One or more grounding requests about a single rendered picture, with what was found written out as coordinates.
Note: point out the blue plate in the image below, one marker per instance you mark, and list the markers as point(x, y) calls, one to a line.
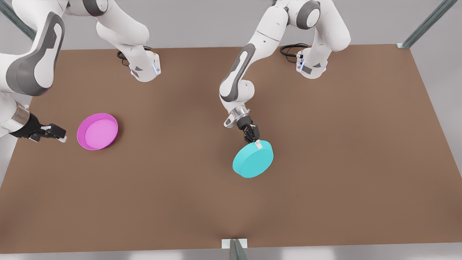
point(252, 159)

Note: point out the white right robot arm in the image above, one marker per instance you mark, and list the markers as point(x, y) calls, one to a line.
point(43, 43)

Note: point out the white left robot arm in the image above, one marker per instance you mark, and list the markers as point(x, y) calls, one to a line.
point(252, 54)

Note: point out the pink plate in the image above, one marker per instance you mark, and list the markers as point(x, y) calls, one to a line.
point(97, 131)

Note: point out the silver frame post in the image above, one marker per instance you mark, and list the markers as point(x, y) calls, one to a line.
point(422, 25)
point(16, 18)
point(236, 249)

